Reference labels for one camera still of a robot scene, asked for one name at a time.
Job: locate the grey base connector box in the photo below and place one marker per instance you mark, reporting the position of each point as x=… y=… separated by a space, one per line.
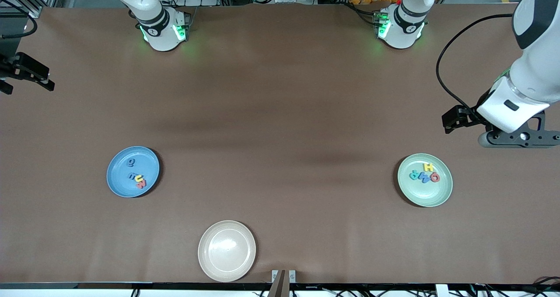
x=381 y=23
x=181 y=26

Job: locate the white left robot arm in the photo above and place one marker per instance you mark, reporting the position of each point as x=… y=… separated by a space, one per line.
x=533 y=69

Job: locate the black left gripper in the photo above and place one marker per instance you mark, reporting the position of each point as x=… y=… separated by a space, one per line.
x=473 y=115

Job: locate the teal foam letter R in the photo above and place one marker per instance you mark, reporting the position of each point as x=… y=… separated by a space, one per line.
x=413 y=175

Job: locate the beige plate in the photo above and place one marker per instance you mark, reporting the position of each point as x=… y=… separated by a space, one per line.
x=226 y=251

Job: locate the blue foam capital W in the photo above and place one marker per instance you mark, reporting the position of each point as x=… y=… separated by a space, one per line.
x=422 y=176

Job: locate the red foam small w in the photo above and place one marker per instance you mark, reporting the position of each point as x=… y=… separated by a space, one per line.
x=142 y=185

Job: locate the blue foam letter m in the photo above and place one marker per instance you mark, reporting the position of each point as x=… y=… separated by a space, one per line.
x=131 y=176

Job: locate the blue plate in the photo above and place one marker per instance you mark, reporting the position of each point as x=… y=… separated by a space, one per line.
x=120 y=179

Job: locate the yellow foam letter u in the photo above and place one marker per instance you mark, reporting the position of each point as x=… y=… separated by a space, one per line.
x=139 y=178

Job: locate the metal table corner bracket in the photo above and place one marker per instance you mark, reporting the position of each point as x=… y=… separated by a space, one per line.
x=35 y=12

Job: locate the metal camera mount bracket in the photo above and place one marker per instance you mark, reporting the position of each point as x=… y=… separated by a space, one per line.
x=283 y=284

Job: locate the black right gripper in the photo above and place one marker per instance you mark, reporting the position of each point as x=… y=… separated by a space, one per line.
x=13 y=67

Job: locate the red foam letter Q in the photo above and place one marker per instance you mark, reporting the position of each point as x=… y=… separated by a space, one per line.
x=431 y=177

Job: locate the pale green plate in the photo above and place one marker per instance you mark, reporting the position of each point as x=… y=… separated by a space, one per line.
x=424 y=196

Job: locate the blue foam letter a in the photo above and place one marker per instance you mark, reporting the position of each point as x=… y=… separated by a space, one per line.
x=131 y=162

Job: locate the yellow foam letter H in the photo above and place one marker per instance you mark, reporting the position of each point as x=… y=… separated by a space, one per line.
x=428 y=168

